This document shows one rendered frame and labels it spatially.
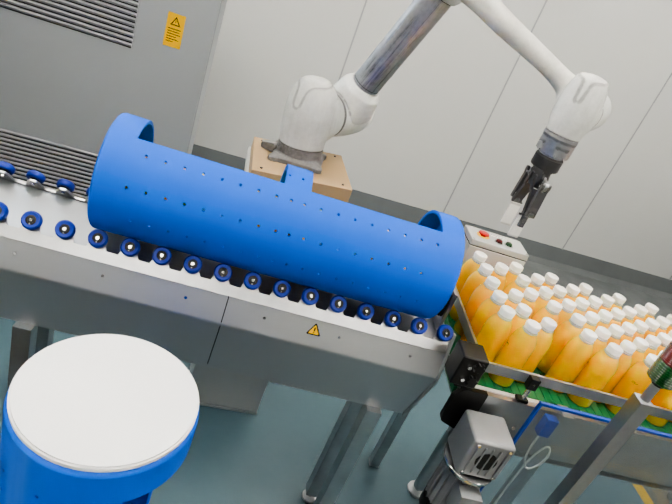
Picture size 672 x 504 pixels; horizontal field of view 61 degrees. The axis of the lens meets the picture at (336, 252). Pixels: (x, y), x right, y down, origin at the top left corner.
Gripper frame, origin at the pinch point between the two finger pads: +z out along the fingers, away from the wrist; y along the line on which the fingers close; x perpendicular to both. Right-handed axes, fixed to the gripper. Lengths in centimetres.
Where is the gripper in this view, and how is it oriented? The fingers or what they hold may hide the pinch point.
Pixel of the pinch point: (513, 220)
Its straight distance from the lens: 164.3
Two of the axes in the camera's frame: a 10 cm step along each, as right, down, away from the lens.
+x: 9.4, 2.8, 1.9
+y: 0.3, 5.0, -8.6
